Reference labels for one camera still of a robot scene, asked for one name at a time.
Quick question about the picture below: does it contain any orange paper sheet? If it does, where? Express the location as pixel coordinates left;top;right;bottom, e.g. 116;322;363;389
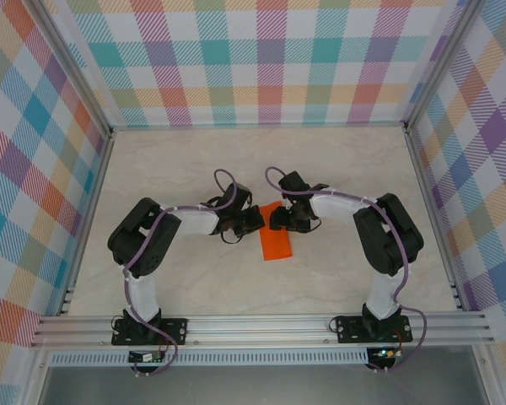
253;201;294;262

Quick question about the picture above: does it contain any grey metal panel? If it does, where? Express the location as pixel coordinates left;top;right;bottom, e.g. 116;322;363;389
40;363;488;405

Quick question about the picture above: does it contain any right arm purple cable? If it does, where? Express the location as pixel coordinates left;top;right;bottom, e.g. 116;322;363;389
264;166;428;375

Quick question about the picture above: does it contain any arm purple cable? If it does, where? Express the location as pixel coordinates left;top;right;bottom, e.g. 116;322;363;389
123;168;240;377
264;166;428;375

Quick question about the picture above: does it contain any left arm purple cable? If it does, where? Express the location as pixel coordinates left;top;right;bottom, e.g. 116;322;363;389
123;168;240;377

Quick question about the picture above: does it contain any wide aluminium mounting rail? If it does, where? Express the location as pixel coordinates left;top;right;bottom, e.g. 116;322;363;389
29;310;497;349

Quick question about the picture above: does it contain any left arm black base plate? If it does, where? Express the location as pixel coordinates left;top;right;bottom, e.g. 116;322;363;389
111;316;190;348

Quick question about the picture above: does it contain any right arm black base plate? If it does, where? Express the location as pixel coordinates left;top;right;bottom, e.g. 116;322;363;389
335;314;413;345

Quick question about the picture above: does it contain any aluminium side frame rail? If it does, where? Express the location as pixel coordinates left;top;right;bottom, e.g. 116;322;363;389
403;126;468;313
58;128;117;316

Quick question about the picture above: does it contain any white slotted cable duct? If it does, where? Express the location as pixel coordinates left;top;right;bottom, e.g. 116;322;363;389
50;348;370;368

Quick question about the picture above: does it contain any aluminium frame post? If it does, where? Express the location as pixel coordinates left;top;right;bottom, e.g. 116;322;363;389
402;0;488;135
27;0;115;140

